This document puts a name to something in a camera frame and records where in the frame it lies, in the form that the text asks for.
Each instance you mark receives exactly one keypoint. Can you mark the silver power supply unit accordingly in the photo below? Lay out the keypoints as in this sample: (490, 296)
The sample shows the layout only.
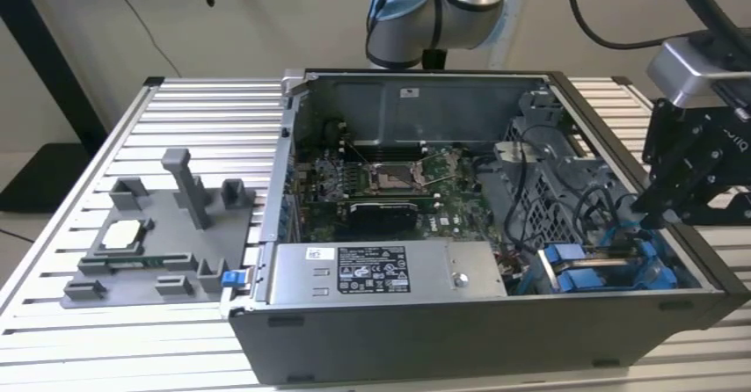
(294, 278)

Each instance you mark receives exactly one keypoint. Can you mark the grey disk bay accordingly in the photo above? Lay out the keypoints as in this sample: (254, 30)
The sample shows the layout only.
(617, 278)

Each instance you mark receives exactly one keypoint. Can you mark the CPU socket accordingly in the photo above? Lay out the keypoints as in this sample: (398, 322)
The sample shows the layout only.
(390, 176)

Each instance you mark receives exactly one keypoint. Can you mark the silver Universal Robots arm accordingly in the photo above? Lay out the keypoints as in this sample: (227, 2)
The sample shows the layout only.
(411, 23)

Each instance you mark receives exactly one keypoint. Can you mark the open black PC case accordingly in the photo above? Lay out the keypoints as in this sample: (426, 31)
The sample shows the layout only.
(411, 339)

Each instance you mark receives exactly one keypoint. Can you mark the black graphics card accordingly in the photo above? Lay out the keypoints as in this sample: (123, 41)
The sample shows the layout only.
(382, 220)

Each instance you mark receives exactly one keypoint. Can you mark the thin metal locking lever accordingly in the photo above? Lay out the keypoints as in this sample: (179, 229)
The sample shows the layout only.
(358, 152)

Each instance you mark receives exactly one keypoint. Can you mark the green RAM stick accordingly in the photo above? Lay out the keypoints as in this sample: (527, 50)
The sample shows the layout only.
(155, 261)

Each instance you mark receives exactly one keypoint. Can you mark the blue disk carrier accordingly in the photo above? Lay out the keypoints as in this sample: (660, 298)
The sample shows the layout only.
(578, 280)

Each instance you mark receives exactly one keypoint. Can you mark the grey perforated drive cage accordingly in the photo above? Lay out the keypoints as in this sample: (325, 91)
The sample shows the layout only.
(546, 207)

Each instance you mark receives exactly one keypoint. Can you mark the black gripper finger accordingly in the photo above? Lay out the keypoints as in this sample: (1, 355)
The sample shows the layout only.
(705, 203)
(666, 154)

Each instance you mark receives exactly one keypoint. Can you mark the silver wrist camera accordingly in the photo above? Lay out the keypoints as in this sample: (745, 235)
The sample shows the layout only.
(681, 71)

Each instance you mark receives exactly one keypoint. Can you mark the green motherboard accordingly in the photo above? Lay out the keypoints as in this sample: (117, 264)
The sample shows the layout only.
(458, 216)

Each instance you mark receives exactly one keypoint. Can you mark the blue case latch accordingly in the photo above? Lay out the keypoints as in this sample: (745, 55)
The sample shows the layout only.
(234, 278)

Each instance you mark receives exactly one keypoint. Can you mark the grey parts rack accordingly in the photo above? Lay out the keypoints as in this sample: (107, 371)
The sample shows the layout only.
(177, 234)

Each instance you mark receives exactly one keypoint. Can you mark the silver CPU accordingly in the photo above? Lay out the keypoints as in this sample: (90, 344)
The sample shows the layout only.
(123, 234)

